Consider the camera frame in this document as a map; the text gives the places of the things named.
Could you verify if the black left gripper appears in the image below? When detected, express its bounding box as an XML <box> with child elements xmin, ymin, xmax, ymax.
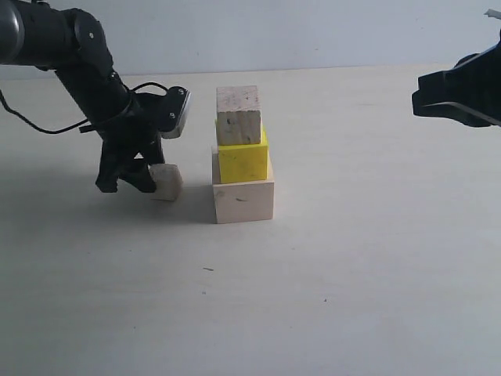
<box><xmin>93</xmin><ymin>93</ymin><xmax>172</xmax><ymax>193</ymax></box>

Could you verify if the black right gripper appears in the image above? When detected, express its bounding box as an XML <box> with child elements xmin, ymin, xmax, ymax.
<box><xmin>412</xmin><ymin>44</ymin><xmax>500</xmax><ymax>128</ymax></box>

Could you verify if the small plain wooden cube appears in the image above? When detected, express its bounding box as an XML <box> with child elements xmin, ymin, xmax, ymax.
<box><xmin>150</xmin><ymin>164</ymin><xmax>183</xmax><ymax>202</ymax></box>

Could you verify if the yellow cube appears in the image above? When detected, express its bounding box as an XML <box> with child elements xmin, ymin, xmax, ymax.
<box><xmin>213</xmin><ymin>125</ymin><xmax>270</xmax><ymax>184</ymax></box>

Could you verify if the large plain wooden cube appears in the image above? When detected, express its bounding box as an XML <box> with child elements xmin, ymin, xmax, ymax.
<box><xmin>211</xmin><ymin>148</ymin><xmax>275</xmax><ymax>224</ymax></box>

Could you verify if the medium plain wooden cube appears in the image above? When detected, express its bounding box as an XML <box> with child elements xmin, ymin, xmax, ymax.
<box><xmin>216</xmin><ymin>85</ymin><xmax>261</xmax><ymax>146</ymax></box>

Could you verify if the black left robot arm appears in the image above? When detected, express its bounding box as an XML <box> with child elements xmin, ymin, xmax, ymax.
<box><xmin>1</xmin><ymin>1</ymin><xmax>500</xmax><ymax>193</ymax></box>

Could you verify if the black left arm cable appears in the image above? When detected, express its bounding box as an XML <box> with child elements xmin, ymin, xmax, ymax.
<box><xmin>0</xmin><ymin>81</ymin><xmax>169</xmax><ymax>135</ymax></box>

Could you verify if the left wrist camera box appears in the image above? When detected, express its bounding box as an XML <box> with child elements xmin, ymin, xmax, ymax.
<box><xmin>157</xmin><ymin>86</ymin><xmax>191</xmax><ymax>139</ymax></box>

